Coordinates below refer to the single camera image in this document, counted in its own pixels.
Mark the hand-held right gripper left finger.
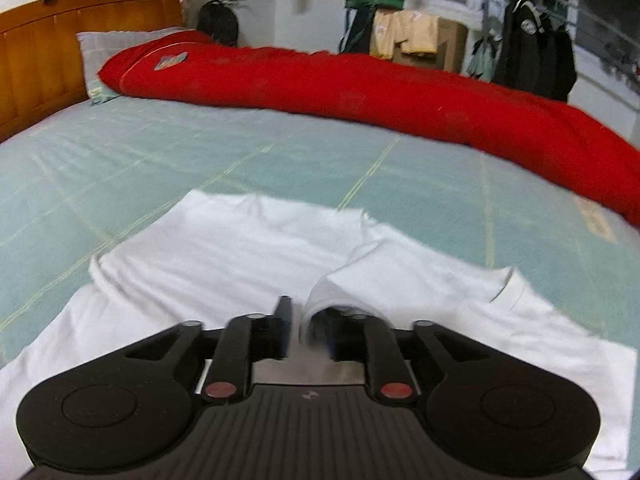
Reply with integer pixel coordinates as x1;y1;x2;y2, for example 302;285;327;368
125;296;295;406

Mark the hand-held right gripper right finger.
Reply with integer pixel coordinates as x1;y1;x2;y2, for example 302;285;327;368
325;310;494;407

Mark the white printed long-sleeve shirt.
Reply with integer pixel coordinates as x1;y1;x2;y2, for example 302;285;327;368
0;190;638;476

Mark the metal clothes drying rack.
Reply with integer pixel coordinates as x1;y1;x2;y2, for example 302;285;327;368
480;0;640;86

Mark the red quilt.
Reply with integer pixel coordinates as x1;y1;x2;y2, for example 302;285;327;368
97;30;640;228

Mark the light green garment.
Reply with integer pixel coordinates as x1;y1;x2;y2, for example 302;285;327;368
465;35;498;81

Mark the dark green bag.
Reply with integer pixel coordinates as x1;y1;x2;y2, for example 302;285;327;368
339;0;403;56

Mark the yellow flower-print garment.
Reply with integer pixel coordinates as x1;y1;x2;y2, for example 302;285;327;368
371;10;401;60

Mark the black backpack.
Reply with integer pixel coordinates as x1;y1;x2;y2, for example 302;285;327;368
196;0;239;48

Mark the cardboard box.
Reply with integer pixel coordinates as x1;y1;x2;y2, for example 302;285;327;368
395;15;468;72

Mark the plain yellow garment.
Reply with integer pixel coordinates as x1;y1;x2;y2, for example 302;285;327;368
397;10;441;56

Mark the grey checked pillow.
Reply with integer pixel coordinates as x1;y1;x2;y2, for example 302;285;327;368
76;26;186;106

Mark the black jacket with round logo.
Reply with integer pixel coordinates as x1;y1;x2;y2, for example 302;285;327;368
492;0;551;98

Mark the black hanging garment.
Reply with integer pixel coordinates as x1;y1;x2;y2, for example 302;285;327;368
537;12;578;103

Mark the wooden bed headboard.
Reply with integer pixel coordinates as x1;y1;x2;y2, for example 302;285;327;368
0;0;183;143

